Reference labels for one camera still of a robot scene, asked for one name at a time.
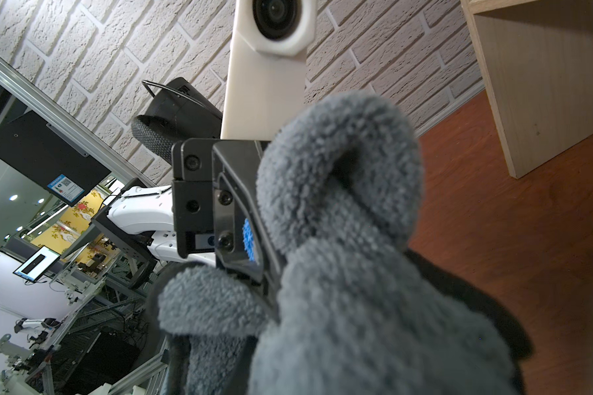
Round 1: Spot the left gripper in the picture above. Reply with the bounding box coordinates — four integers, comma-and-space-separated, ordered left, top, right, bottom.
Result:
131, 77, 283, 306

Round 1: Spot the grey and blue cloth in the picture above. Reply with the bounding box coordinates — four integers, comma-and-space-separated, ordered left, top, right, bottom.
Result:
150, 92, 533, 394

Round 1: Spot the light wooden bookshelf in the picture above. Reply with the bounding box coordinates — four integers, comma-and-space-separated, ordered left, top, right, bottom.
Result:
461, 1, 593, 179

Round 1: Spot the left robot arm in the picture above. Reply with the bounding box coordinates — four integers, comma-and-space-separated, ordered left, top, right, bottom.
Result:
92, 77, 285, 309

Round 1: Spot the computer monitor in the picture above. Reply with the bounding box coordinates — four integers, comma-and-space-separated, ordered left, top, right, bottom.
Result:
13, 246, 60, 283

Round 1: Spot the aluminium rail frame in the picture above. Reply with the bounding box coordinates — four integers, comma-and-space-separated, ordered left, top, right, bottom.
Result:
0, 58, 156, 187

